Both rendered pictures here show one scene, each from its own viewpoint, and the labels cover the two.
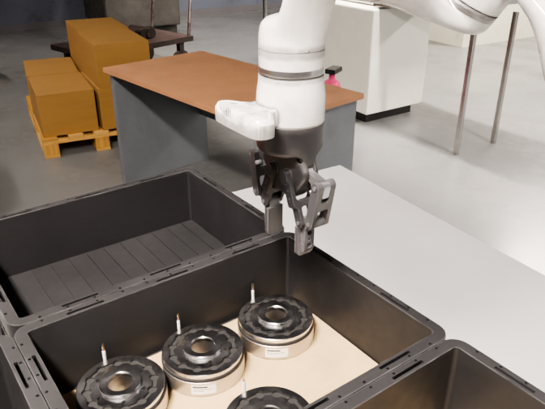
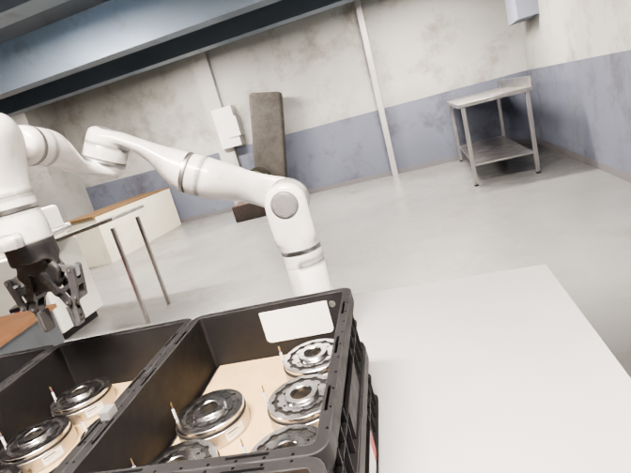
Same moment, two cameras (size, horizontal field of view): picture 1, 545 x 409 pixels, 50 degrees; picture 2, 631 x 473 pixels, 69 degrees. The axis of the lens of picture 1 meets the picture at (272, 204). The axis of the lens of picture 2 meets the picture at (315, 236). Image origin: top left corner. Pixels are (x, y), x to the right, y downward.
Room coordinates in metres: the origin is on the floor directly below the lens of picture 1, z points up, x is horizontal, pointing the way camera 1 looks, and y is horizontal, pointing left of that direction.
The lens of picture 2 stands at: (-0.25, 0.15, 1.22)
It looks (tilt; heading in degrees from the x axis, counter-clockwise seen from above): 14 degrees down; 318
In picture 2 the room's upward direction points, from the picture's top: 15 degrees counter-clockwise
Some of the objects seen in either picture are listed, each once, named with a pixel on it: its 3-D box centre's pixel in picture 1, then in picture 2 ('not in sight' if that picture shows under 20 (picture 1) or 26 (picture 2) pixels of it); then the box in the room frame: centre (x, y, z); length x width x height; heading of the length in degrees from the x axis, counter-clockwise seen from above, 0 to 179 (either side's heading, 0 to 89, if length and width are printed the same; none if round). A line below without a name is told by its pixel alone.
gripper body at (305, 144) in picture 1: (289, 152); (38, 265); (0.62, -0.02, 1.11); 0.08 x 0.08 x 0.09
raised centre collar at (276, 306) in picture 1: (276, 314); (80, 391); (0.64, 0.00, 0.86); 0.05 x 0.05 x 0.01
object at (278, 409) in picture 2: not in sight; (302, 396); (0.22, -0.17, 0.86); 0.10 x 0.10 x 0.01
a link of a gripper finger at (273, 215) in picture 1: (273, 218); (46, 320); (0.64, 0.00, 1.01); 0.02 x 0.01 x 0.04; 125
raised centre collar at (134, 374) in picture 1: (120, 383); not in sight; (0.51, 0.18, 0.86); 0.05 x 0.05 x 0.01
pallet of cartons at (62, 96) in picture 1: (82, 80); not in sight; (3.96, 1.30, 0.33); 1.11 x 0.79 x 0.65; 31
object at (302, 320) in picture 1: (275, 317); (81, 394); (0.64, 0.00, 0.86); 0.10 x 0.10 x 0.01
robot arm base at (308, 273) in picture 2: not in sight; (311, 284); (0.51, -0.49, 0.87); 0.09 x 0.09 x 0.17; 37
